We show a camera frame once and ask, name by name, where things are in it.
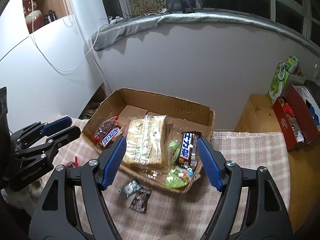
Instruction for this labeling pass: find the brown Snickers bar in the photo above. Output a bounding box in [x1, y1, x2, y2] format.
[99, 126, 121, 150]

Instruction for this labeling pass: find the large cracker pack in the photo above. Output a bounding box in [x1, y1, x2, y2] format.
[123, 115, 167, 168]

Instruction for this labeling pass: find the white power strip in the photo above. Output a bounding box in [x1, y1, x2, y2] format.
[108, 16, 124, 25]

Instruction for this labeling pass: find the white cabinet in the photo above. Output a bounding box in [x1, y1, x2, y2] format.
[1, 0, 110, 131]

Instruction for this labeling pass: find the Chinese Snickers bar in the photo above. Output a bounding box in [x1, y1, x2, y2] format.
[177, 131, 201, 171]

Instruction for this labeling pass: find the red box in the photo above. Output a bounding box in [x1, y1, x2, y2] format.
[272, 85, 319, 151]

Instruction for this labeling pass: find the dark brown candy packet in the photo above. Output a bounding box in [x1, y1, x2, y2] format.
[129, 187, 152, 214]

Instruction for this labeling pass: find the teal mint candy packet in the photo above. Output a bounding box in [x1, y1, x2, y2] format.
[118, 179, 142, 198]

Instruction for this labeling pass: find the red date cake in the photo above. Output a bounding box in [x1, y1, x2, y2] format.
[64, 156, 79, 168]
[92, 115, 119, 144]

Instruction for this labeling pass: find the round colourful snack packet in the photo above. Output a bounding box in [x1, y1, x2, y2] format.
[165, 166, 194, 189]

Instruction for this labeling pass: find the black tripod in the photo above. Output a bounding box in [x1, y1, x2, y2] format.
[169, 0, 195, 14]

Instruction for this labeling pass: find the pink plaid tablecloth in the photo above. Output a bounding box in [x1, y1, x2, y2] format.
[37, 117, 292, 240]

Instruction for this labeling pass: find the grey windowsill cloth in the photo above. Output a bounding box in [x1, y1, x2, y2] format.
[91, 10, 319, 56]

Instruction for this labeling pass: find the green candy packet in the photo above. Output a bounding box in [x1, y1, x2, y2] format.
[168, 140, 182, 164]

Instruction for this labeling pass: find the white gloved hand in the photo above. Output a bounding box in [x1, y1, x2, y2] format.
[1, 178, 43, 209]

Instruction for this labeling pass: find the green gift bag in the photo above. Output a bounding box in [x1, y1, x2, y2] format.
[267, 56, 299, 104]

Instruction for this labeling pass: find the wooden side table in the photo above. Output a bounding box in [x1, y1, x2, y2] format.
[235, 95, 319, 239]

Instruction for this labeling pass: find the white cable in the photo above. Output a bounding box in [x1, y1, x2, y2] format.
[0, 0, 111, 74]

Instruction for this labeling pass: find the cardboard box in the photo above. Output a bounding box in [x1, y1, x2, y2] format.
[83, 88, 215, 194]

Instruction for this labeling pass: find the red white vase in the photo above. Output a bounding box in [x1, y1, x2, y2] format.
[23, 0, 42, 34]

